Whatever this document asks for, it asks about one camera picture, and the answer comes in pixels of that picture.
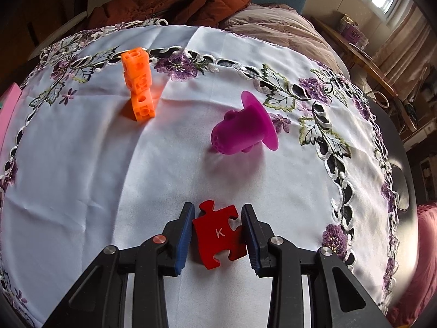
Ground red K puzzle piece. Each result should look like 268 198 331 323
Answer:
193 200 247 270

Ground magenta flanged plastic toy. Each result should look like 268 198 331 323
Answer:
210 90 279 155

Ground pink shallow cardboard box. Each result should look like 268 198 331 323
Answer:
0 83 22 147

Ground beige pink duvet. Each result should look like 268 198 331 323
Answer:
219 4 350 78

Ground orange linked cube blocks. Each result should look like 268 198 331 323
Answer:
122 47 158 122

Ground purple gift box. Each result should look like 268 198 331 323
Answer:
337 14 369 50

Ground rust brown quilted jacket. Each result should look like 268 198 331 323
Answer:
87 0 251 29

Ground white embroidered floral tablecloth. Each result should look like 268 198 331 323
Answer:
1 22 398 327

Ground wooden side table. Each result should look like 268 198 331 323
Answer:
310 17 417 133

